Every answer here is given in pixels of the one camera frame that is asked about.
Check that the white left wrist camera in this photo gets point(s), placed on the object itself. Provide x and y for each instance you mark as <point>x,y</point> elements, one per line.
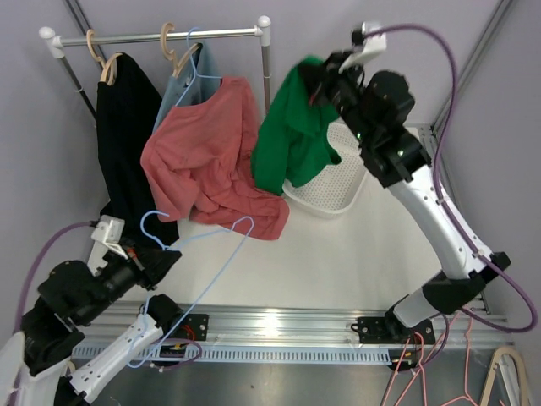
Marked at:
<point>108,232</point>

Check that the silver white clothes rack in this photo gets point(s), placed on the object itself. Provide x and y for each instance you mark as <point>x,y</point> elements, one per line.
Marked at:
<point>56,46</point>

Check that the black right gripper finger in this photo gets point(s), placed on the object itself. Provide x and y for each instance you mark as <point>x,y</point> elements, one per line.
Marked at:
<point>316,65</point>
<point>317,85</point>

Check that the beige wooden hanger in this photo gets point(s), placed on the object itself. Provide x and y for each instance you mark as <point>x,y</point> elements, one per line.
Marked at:
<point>109,66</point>
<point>170,54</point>

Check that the pink wire hanger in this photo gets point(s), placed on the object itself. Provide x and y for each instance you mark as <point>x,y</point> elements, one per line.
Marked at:
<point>420,372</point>

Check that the black t shirt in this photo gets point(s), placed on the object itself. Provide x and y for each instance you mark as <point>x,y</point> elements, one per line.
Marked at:
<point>125,115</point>

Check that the beige hanger bottom right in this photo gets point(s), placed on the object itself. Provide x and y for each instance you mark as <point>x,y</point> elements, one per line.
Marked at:
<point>508,364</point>

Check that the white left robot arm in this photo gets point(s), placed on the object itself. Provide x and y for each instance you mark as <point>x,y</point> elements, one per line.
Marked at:
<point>70,300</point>

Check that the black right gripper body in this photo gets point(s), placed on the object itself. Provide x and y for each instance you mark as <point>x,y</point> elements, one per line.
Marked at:
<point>346,85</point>

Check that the white perforated plastic basket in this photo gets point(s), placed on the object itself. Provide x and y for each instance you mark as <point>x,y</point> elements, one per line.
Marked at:
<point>336,188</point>

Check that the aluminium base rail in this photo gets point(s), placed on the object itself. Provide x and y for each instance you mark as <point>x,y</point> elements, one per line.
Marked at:
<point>284,336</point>

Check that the salmon red t shirt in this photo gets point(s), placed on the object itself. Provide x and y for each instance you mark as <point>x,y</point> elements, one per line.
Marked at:
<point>198,167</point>

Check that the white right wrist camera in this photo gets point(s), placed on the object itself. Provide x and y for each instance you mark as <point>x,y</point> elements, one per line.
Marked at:
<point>369,41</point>

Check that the green t shirt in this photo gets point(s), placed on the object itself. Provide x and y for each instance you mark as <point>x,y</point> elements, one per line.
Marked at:
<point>292,142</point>

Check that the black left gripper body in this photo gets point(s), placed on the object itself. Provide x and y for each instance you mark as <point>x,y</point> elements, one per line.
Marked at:
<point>120,274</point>

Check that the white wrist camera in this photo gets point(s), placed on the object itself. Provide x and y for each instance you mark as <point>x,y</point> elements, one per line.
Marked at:
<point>369,41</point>
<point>108,232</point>

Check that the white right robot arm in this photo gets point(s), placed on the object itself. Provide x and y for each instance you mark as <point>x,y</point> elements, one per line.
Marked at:
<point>375,113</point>

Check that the light blue wire hanger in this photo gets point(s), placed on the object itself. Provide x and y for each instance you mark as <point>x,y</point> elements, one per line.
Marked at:
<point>200,78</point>
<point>177,363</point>

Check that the grey blue t shirt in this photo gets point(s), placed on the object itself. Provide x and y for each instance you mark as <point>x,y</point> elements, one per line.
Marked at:
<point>166,103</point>

